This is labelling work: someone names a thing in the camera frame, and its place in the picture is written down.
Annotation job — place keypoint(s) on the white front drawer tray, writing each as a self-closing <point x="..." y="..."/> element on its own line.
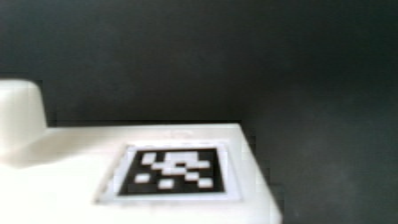
<point x="161" y="174"/>

